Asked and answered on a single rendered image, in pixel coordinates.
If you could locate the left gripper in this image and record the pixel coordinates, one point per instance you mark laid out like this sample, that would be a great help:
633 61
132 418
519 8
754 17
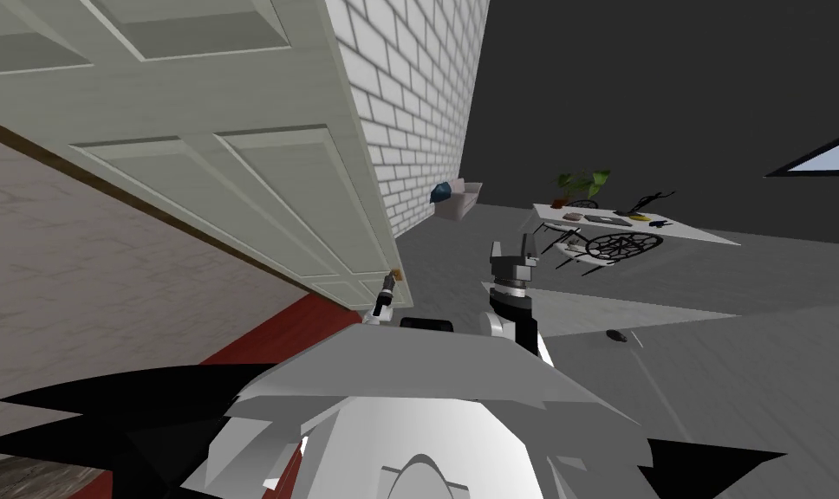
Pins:
389 283

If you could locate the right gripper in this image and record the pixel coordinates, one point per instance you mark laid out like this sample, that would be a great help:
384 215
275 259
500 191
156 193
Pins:
514 268

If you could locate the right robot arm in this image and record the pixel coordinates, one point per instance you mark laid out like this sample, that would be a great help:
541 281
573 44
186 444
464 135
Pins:
511 315

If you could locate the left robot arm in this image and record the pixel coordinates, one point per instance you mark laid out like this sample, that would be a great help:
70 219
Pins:
378 313

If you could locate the pale sofa with blue cushion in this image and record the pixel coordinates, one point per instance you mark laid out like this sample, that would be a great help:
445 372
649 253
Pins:
457 197

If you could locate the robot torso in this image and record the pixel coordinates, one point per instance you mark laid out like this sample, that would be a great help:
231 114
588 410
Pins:
419 416

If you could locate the white table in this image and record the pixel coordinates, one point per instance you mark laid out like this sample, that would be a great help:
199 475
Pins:
676 229

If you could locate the white panelled door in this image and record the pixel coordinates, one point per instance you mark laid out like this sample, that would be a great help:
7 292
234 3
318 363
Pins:
204 159

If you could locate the window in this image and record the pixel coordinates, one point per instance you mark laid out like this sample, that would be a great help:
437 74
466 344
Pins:
832 158

